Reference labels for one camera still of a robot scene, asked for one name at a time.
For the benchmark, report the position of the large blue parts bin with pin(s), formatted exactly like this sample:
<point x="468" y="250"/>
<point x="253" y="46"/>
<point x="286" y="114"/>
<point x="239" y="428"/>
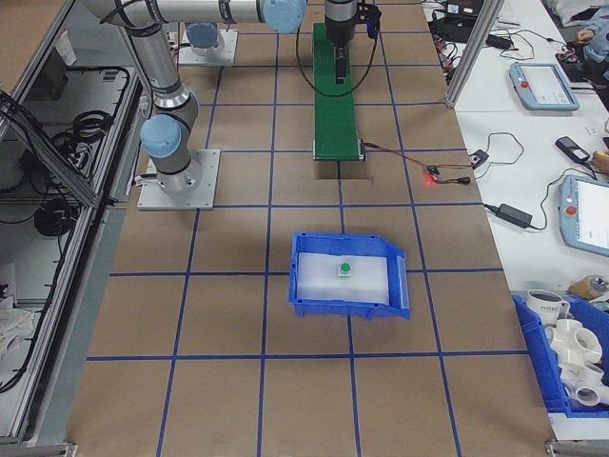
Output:
<point x="537" y="362"/>

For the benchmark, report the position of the black box in frame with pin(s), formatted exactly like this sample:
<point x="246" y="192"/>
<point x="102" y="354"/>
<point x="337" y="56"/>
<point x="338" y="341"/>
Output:
<point x="54" y="71"/>

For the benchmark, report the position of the white mug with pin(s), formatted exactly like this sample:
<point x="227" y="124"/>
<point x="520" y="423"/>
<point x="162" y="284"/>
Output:
<point x="544" y="309"/>

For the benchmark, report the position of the operator hand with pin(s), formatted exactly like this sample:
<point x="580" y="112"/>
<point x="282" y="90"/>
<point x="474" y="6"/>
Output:
<point x="603" y="167"/>
<point x="588" y="34"/>

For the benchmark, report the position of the aluminium camera post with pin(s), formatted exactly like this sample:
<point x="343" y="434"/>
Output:
<point x="471" y="52"/>

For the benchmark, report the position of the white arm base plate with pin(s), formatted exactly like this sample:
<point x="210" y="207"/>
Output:
<point x="228" y="52"/>
<point x="204" y="190"/>

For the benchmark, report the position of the white foam liner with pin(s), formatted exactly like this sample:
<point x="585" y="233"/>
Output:
<point x="314" y="281"/>

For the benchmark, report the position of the V-shaped metal bar frame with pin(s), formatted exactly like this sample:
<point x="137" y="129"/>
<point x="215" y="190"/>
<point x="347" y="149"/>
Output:
<point x="57" y="163"/>

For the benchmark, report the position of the white crumpled cloth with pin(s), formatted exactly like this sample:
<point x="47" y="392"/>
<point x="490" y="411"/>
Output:
<point x="14" y="328"/>

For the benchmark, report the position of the blue sleeved forearm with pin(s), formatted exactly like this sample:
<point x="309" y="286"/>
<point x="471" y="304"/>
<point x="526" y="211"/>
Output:
<point x="600" y="28"/>

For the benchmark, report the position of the white PVC pipe fitting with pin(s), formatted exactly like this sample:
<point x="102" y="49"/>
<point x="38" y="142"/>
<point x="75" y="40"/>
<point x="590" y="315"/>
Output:
<point x="585" y="390"/>
<point x="568" y="335"/>

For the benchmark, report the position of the black power adapter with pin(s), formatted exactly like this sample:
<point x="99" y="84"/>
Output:
<point x="499" y="41"/>
<point x="516" y="215"/>

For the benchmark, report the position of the small yellow object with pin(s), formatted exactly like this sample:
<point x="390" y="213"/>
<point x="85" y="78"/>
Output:
<point x="602" y="153"/>

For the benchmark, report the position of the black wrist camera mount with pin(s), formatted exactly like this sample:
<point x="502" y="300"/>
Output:
<point x="371" y="16"/>

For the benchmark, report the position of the black electronic device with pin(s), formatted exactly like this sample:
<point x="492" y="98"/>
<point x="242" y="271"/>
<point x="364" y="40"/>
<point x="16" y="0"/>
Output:
<point x="457" y="24"/>

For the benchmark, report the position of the small black sensor module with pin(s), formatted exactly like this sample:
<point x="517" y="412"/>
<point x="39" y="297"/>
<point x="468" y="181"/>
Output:
<point x="478" y="157"/>

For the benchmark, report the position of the black handheld device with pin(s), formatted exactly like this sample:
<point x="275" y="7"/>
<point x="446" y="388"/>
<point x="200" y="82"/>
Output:
<point x="571" y="147"/>

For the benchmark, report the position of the black circuit board red LED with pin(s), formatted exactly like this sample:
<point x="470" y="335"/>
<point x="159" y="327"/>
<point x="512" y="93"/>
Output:
<point x="432" y="169"/>

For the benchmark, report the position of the green push button white base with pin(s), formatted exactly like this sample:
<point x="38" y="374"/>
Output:
<point x="343" y="270"/>

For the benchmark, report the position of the blue plastic bin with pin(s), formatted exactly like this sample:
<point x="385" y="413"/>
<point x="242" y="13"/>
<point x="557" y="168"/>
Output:
<point x="342" y="310"/>

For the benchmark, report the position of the grey blue teach pendant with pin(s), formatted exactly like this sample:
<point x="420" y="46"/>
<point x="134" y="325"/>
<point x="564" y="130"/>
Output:
<point x="587" y="214"/>
<point x="542" y="85"/>

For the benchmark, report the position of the red black small device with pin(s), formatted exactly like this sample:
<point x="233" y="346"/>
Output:
<point x="567" y="56"/>

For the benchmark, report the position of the green conveyor belt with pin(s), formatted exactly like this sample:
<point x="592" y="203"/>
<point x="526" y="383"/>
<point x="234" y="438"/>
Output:
<point x="335" y="124"/>

